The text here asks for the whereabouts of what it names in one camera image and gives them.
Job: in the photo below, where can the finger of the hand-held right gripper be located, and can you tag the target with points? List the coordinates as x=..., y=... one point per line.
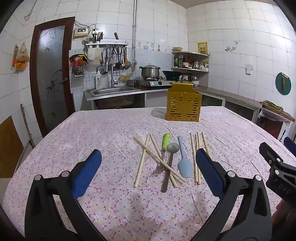
x=291, y=143
x=268, y=150

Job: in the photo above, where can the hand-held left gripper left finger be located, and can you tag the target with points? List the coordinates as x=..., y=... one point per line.
x=86, y=171

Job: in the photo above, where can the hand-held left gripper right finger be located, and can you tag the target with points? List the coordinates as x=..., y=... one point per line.
x=208, y=169

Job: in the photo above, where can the yellow perforated utensil holder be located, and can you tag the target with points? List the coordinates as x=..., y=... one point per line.
x=183, y=106

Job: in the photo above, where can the utensil cups with utensils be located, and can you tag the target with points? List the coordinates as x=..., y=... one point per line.
x=94, y=38

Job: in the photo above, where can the light blue spatula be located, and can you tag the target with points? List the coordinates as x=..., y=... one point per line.
x=185, y=166

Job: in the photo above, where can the wooden cutting board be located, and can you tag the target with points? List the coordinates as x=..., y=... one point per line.
x=277, y=111

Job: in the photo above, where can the metal spoon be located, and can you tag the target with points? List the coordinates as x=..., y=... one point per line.
x=173, y=148

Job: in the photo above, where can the pink floral tablecloth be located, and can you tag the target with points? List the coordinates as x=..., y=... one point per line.
x=115, y=129

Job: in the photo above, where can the round green board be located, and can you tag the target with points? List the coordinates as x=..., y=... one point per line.
x=279, y=83

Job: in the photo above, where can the wooden stick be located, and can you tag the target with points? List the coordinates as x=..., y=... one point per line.
x=27, y=127

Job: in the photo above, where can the clear plastic dish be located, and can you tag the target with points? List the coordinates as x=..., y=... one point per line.
x=159, y=113

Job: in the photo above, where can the kitchen counter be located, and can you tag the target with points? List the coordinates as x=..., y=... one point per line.
x=215, y=91

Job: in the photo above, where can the stainless steel sink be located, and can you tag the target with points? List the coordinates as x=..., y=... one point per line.
x=113, y=90

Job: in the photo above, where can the stack of bowls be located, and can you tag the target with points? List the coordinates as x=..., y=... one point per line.
x=195, y=81

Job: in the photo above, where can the white soap bottle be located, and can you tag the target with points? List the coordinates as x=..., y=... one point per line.
x=99, y=81

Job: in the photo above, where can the gas stove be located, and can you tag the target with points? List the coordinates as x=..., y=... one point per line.
x=157, y=83

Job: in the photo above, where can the metal faucet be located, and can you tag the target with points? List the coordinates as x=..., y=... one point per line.
x=112, y=74

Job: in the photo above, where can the black wok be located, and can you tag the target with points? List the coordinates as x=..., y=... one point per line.
x=175, y=73

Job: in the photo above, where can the brown frosted glass door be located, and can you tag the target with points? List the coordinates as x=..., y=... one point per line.
x=52, y=76

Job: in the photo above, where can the metal teapot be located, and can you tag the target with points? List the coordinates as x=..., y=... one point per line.
x=196, y=65

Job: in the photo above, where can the green bottle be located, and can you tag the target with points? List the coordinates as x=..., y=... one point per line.
x=176, y=62

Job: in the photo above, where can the red yellow rubber gloves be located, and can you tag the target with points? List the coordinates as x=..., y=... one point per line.
x=78, y=59

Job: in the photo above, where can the steel pot with lid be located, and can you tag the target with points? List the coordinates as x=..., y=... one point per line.
x=150, y=71

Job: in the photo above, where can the white hanging cloth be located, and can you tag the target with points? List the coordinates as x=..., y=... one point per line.
x=94, y=56

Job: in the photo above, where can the beige bowl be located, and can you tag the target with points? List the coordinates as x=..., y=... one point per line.
x=177, y=49

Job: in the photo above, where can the hanging plastic bags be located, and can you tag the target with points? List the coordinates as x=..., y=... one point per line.
x=21, y=58

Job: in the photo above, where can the white power socket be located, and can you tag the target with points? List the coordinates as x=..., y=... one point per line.
x=95, y=31

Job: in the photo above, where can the corner wall shelf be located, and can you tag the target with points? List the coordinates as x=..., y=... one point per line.
x=192, y=70

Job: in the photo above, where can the yellow wall poster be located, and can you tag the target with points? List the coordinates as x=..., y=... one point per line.
x=202, y=48

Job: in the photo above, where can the metal wall rack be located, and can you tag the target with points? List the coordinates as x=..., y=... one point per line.
x=106, y=43

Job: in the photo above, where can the beige wall controller box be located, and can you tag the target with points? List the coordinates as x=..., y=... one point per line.
x=81, y=32

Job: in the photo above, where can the vertical wall pipe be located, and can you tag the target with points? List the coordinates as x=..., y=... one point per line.
x=135, y=32

